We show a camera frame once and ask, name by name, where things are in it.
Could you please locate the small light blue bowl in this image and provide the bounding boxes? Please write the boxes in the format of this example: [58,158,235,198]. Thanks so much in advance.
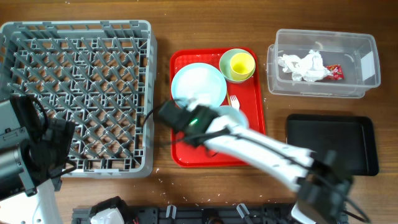
[214,105,249,128]

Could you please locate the white tissue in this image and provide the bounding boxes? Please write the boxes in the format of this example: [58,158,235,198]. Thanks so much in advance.
[292,50,331,82]

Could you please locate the red snack wrapper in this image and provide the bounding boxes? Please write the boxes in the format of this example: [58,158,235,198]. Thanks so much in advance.
[324,64,344,80]

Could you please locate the white napkin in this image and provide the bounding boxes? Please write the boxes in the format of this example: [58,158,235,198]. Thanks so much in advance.
[277,54,302,81]

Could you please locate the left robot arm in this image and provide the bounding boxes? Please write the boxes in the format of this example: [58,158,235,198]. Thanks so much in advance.
[1,96,76,223]

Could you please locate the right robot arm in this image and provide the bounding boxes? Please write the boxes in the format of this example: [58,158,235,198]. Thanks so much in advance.
[155,100,370,223]

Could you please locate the grey dishwasher rack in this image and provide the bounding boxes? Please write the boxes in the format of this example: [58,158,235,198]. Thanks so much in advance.
[1,20,157,179]

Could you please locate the light blue plate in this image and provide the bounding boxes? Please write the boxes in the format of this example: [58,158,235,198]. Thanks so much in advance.
[171,63,227,110]

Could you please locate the wooden chopstick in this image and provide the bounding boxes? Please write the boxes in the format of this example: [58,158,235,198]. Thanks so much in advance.
[226,92,231,106]

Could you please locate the white plastic fork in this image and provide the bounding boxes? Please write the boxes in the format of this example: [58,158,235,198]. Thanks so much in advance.
[229,95,240,110]

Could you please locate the green bowl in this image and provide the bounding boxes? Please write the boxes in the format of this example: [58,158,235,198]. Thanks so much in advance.
[219,49,256,83]

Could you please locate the yellow cup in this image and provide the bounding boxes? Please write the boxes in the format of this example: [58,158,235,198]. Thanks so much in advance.
[229,52,256,81]

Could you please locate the black tray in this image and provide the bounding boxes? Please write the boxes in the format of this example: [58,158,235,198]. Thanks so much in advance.
[286,114,379,176]

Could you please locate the clear plastic bin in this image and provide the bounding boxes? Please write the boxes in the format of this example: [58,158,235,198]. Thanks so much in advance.
[267,29,381,98]

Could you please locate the black cable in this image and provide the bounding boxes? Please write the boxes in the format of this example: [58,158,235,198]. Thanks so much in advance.
[142,102,231,156]

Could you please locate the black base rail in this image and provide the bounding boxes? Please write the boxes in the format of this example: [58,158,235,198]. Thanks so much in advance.
[72,197,299,224]

